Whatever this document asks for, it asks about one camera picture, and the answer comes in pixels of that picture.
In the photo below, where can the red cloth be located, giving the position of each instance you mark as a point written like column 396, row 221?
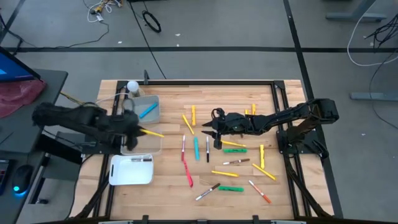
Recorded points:
column 18, row 96

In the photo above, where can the black dry erase marker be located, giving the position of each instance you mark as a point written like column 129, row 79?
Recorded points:
column 207, row 149

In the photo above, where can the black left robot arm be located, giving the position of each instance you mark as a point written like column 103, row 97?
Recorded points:
column 77, row 119

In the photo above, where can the white plastic bin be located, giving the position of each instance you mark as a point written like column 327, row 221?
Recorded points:
column 130, row 174

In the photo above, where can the grey desk foot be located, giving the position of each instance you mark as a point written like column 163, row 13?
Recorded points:
column 373, row 96
column 354, row 16

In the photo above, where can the silver aluminium bar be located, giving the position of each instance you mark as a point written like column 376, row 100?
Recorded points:
column 289, row 222
column 115, row 222

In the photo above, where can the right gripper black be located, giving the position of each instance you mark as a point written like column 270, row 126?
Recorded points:
column 220, row 129

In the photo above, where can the orange dry erase marker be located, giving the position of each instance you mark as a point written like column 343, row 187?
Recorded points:
column 259, row 191

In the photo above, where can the brown dry erase marker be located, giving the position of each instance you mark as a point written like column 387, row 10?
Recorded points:
column 236, row 161
column 141, row 160
column 207, row 191

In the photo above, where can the green highlighter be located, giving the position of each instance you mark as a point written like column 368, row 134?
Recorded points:
column 231, row 188
column 235, row 150

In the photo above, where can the pink highlighter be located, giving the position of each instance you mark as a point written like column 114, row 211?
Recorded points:
column 183, row 147
column 188, row 173

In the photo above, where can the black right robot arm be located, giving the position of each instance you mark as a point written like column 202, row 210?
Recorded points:
column 289, row 116

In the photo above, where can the black computer mouse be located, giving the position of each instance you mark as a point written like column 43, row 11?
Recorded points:
column 21, row 179

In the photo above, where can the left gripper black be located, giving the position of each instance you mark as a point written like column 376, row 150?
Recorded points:
column 130, row 127

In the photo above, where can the round lamp base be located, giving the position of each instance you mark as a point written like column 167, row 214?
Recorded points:
column 141, row 93

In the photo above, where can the black aluminium table frame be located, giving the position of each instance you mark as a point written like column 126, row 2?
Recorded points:
column 202, row 82

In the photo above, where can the clear plastic bin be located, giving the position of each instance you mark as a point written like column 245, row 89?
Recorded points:
column 152, row 146

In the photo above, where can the slim yellow highlighter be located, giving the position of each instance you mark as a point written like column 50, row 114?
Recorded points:
column 233, row 143
column 246, row 112
column 264, row 171
column 225, row 173
column 154, row 133
column 187, row 124

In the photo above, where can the black monitor blue screen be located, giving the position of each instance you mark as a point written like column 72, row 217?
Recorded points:
column 12, row 67

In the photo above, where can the black desk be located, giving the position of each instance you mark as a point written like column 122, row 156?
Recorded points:
column 31, row 130

